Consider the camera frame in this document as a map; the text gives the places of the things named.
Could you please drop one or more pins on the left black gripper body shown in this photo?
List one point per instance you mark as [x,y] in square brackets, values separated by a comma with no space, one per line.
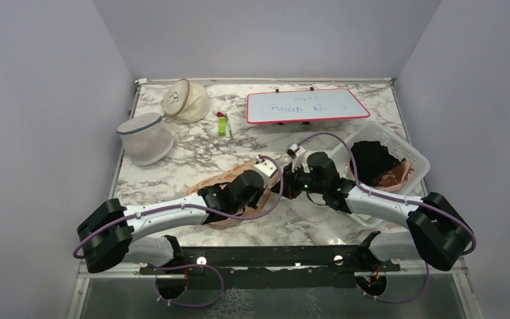
[259,193]

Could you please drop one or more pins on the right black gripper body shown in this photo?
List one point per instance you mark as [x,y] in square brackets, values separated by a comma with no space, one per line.
[298,181]

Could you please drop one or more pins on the floral mesh laundry bag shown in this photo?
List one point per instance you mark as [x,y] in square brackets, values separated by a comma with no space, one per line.
[227,177]

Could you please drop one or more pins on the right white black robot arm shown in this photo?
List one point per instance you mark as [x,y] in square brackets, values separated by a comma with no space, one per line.
[432,229]

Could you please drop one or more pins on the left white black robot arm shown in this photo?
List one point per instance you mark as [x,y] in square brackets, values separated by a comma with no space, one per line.
[107,234]

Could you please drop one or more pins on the black bra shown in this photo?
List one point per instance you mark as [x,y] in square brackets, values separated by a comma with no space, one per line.
[373,161]

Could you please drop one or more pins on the pink bra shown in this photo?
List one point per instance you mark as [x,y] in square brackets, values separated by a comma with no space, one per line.
[395,179]

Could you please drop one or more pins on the white mesh laundry bag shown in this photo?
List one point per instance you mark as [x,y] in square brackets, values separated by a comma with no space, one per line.
[145,139]

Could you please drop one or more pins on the red framed whiteboard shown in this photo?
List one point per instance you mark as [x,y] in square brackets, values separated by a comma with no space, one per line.
[303,106]

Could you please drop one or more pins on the green red marker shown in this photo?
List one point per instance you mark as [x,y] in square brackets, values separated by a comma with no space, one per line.
[224,127]

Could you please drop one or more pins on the white plastic basket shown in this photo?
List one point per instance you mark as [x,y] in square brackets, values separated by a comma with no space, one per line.
[397,147]

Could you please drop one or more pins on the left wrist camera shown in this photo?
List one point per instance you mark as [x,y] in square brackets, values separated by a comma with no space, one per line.
[266,167]

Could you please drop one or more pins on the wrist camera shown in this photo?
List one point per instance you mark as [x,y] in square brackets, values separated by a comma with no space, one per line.
[297,154]
[266,167]

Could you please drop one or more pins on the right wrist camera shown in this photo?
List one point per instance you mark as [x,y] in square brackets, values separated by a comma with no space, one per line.
[297,154]

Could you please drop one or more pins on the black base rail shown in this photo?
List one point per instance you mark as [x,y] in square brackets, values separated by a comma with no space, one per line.
[270,267]

